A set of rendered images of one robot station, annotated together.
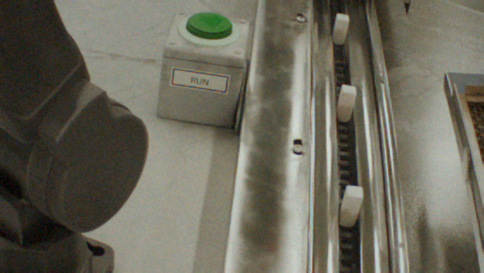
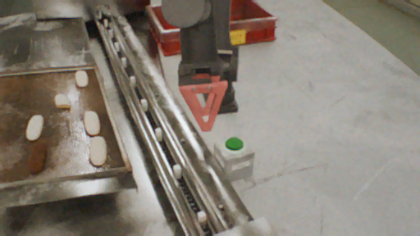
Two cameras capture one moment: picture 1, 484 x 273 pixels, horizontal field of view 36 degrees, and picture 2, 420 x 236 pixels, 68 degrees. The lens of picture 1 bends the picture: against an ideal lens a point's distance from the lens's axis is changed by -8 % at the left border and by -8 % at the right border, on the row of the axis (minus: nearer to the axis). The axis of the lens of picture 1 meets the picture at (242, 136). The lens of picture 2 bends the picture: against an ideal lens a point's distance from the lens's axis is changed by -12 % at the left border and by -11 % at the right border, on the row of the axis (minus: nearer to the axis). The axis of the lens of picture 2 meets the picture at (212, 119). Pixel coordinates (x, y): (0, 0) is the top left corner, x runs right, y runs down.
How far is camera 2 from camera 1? 1.17 m
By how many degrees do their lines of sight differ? 104
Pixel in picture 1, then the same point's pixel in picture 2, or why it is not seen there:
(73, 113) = not seen: hidden behind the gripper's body
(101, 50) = (287, 174)
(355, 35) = (194, 223)
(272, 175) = (184, 129)
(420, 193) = (139, 171)
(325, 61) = (197, 194)
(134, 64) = (269, 174)
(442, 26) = not seen: outside the picture
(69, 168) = not seen: hidden behind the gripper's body
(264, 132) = (194, 140)
